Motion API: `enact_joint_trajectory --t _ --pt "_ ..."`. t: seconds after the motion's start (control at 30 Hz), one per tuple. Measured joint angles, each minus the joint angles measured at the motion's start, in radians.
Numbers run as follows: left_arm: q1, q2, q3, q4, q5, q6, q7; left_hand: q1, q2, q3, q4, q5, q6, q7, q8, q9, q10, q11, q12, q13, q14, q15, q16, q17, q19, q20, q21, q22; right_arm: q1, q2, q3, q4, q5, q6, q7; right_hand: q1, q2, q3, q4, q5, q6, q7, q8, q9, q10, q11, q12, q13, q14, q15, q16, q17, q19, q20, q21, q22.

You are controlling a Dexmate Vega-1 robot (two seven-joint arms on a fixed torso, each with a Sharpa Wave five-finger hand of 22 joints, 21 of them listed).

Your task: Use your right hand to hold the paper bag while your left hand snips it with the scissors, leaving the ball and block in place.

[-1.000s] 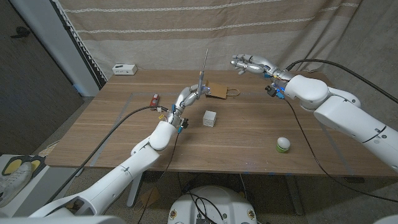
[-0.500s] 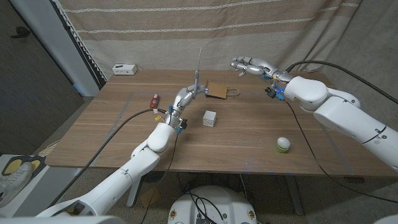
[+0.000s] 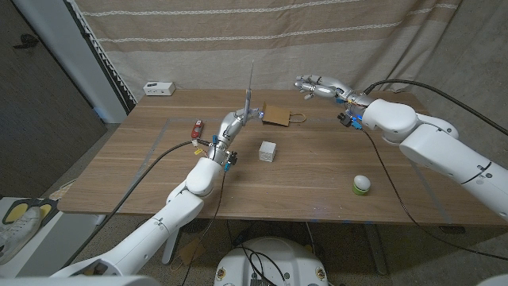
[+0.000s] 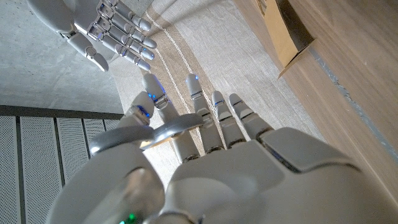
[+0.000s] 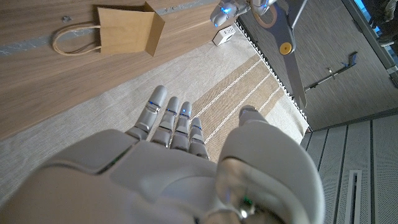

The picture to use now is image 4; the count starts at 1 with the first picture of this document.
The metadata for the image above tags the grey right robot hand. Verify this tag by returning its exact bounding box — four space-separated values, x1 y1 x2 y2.
26 0 158 72

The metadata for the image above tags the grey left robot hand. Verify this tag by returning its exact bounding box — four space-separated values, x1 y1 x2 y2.
46 73 398 224

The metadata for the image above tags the brown paper bag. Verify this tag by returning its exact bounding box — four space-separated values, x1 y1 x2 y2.
256 0 317 78

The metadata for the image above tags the beige striped curtain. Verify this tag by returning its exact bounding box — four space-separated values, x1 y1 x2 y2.
108 0 324 187

